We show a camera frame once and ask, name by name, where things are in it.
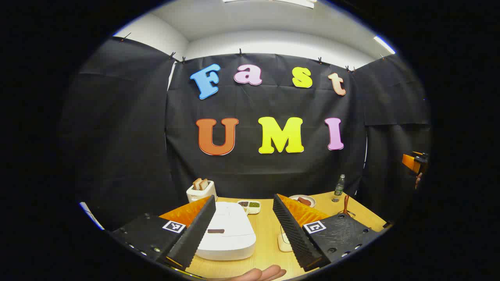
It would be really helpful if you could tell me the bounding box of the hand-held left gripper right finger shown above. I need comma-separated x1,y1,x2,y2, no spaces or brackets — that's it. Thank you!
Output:
272,194,381,272

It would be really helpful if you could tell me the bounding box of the white round plate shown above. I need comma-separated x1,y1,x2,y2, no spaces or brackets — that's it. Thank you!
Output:
289,194,316,208

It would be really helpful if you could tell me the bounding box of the ceiling light panel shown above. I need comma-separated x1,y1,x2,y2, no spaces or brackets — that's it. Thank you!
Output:
373,36,396,54
223,0,317,9

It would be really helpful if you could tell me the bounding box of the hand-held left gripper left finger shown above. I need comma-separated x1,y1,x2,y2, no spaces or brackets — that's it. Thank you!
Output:
111,195,216,270

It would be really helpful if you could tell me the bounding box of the white divided grain dish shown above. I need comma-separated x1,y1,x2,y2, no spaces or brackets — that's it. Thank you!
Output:
237,200,261,215

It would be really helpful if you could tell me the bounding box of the white toaster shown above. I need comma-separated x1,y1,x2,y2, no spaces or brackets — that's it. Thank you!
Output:
186,180,218,203

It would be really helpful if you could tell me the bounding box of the white rice cooker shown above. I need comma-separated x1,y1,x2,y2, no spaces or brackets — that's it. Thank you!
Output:
194,201,257,261

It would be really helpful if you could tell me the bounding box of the clear plastic water bottle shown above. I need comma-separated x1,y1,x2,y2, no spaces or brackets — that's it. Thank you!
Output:
332,174,346,203

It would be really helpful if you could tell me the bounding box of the black backdrop cloth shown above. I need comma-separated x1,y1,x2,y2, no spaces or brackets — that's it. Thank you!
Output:
59,37,432,231

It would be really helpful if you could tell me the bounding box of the row of black cloth clips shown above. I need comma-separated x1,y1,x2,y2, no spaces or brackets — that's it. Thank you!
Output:
119,33,385,73

